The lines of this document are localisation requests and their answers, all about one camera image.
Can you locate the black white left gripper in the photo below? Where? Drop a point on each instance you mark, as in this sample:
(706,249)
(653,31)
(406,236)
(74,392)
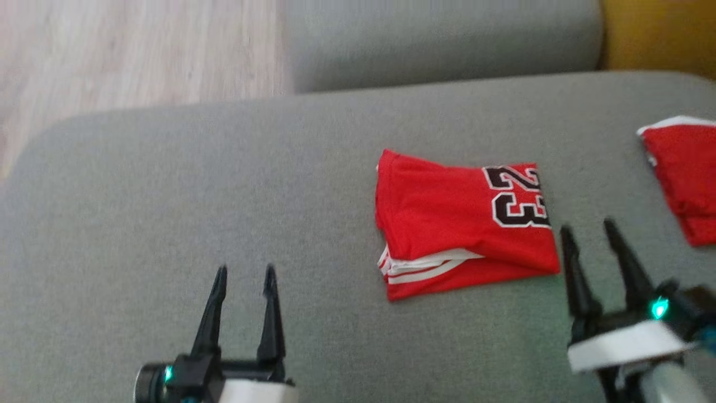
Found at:
(196,380)

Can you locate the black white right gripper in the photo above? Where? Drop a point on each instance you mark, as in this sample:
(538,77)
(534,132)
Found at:
(621,344)

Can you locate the red shorts with white stripe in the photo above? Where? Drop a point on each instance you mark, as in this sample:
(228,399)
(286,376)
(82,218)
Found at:
(688,173)

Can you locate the red white number 23 jersey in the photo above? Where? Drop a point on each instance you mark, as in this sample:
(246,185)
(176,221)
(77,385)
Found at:
(442,218)

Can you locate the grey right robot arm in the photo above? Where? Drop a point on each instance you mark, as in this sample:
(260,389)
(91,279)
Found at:
(668,386)

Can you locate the large yellow sofa backrest cushion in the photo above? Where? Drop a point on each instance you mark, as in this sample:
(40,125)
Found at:
(660,33)

